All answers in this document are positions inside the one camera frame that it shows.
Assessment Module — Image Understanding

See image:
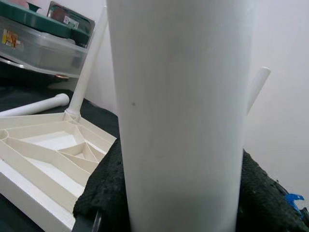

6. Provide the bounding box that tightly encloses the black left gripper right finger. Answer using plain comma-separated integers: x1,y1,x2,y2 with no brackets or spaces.
236,147,309,232

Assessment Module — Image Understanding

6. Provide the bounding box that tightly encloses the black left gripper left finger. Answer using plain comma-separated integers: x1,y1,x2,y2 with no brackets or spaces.
72,137,130,232

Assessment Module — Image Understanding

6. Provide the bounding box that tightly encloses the white plastic table leg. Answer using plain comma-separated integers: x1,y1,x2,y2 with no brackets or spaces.
246,66,271,116
106,0,256,232
0,93,70,118
64,6,109,123

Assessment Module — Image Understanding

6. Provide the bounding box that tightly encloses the white plastic children table top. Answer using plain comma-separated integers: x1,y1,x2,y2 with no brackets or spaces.
0,112,119,232

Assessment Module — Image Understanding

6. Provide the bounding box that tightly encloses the black wok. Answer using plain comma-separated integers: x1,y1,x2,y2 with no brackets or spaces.
0,57,70,91

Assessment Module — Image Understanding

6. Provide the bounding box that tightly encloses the clear plastic storage box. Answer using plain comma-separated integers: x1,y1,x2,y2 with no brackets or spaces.
0,16,89,79

